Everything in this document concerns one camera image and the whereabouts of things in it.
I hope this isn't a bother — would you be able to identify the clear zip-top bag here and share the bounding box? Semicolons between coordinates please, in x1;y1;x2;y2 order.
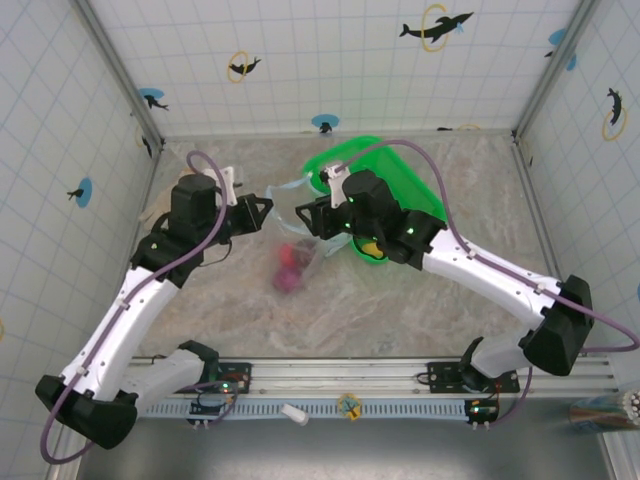
264;174;352;297

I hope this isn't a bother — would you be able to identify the pink red toy fruit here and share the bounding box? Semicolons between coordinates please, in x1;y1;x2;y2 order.
276;242;302;269

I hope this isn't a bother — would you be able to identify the green plastic basket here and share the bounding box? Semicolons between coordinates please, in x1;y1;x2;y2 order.
303;135;448;267

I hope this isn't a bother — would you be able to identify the purple toy cabbage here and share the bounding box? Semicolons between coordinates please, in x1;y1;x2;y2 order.
270;266;304;294

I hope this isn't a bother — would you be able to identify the blue circle seal sticker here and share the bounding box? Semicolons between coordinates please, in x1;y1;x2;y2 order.
310;113;341;136

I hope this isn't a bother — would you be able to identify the white cotton glove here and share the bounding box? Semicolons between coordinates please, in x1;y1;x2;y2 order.
138;186;174;227

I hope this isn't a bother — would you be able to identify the blue circle fish sticker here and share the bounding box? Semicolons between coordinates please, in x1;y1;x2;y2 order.
66;177;95;209

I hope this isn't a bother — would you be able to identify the blue circle shark sticker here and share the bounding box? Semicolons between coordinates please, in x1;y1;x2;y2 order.
136;87;171;113

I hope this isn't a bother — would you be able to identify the round tree sticker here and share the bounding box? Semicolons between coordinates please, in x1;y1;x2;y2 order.
336;392;364;422

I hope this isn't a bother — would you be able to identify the small white plastic piece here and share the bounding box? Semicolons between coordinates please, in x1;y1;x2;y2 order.
280;403;311;428

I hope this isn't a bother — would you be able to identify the left controller board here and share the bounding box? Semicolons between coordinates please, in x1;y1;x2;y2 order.
187;382;237;430

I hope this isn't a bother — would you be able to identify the controller board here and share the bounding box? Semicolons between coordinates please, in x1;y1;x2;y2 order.
464;397;502;432
187;382;237;430

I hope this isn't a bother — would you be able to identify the right controller board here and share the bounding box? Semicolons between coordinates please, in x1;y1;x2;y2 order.
464;397;502;432

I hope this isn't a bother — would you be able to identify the tube container with sticks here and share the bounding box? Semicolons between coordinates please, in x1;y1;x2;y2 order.
569;389;640;434

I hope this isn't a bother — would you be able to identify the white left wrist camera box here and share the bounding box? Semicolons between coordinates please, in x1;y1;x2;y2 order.
209;165;238;207

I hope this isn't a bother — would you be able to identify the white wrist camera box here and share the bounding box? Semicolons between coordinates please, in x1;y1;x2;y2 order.
209;165;238;207
317;161;352;209

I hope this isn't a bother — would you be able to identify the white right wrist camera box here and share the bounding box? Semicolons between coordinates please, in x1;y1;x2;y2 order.
317;161;352;209

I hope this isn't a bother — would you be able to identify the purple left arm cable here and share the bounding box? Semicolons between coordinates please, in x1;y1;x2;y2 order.
40;150;237;468

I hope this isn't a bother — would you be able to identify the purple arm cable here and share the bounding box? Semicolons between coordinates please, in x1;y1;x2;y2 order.
40;150;237;468
336;139;640;429

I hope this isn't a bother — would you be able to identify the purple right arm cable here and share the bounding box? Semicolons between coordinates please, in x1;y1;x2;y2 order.
336;139;640;429

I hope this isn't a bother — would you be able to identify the small dolphin ring sticker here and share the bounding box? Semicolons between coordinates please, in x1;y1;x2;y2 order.
227;48;263;84

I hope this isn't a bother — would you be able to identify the aluminium mounting rail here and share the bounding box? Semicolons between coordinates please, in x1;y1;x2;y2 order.
124;355;622;399

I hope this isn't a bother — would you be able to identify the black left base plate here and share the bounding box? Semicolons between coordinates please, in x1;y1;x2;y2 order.
199;360;254;395

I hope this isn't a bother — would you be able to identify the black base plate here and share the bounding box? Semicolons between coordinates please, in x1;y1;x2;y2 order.
199;360;254;395
426;360;522;394

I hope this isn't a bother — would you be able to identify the aluminium frame post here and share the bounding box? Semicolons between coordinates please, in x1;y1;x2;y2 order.
511;0;602;140
74;0;167;152

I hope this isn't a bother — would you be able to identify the slotted cable duct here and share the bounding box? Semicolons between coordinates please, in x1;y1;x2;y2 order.
137;399;501;421

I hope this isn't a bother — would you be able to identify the large dolphin ring sticker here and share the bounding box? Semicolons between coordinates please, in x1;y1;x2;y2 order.
398;3;476;54

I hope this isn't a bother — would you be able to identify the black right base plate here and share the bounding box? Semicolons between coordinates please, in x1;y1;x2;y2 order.
426;360;522;394

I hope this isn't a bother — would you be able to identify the dolphin ring wall sticker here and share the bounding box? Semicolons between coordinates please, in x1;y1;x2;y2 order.
601;87;629;143

